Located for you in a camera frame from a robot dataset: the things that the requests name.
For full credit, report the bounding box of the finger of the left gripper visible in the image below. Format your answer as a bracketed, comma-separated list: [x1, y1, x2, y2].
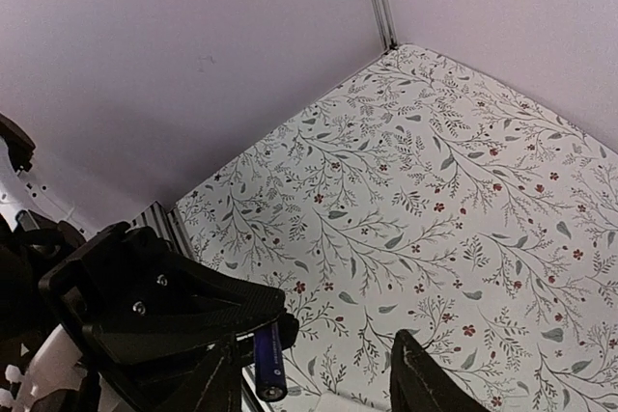
[81, 281, 286, 364]

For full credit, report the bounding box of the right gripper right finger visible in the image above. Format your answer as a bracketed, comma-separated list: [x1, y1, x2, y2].
[389, 329, 487, 412]

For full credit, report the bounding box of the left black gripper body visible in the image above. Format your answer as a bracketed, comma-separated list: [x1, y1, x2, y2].
[39, 222, 226, 350]

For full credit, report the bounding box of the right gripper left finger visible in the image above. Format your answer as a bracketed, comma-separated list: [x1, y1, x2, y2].
[96, 334, 241, 411]

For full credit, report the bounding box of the white remote control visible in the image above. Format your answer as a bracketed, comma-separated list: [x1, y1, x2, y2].
[313, 393, 391, 412]

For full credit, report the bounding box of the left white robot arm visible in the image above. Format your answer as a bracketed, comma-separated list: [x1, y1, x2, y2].
[1, 220, 298, 411]

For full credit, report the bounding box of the floral patterned table mat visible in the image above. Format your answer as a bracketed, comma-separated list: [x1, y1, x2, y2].
[176, 45, 617, 411]

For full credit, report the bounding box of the front aluminium rail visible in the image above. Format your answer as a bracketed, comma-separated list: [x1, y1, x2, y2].
[129, 202, 195, 260]

